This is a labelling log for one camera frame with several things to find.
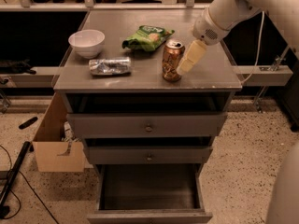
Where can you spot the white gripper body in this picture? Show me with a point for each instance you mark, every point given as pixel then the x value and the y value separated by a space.
pixel 206 30

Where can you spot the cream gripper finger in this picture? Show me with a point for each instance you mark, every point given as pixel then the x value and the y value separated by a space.
pixel 194 52

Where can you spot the orange soda can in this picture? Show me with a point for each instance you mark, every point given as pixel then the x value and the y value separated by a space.
pixel 173 52

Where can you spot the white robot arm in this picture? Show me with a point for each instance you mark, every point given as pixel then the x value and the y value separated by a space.
pixel 284 204

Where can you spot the grey top drawer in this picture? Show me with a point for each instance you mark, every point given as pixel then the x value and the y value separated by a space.
pixel 146 125

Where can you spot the grey drawer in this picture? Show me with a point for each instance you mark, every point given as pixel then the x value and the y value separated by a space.
pixel 149 194
pixel 146 125
pixel 147 150

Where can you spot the grey drawer cabinet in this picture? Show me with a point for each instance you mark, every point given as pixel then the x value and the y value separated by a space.
pixel 208 88

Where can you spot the grey middle drawer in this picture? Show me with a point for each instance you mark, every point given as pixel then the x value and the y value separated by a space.
pixel 147 150

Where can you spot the grey bottom drawer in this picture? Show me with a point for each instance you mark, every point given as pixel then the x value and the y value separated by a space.
pixel 149 194

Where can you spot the green chip bag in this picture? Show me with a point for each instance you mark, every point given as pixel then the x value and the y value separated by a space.
pixel 147 38

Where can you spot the silver foil snack packet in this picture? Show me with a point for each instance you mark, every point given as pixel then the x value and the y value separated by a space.
pixel 110 67

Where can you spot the white ceramic bowl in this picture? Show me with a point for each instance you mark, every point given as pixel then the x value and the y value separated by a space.
pixel 87 43

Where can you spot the cardboard box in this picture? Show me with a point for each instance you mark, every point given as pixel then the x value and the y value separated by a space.
pixel 53 151

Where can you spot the black object on ledge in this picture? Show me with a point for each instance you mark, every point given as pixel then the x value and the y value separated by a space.
pixel 16 67

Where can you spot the small black floor object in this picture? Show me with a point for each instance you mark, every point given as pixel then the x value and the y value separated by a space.
pixel 28 123

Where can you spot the black bar on floor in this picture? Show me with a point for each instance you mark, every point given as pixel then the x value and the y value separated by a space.
pixel 9 178

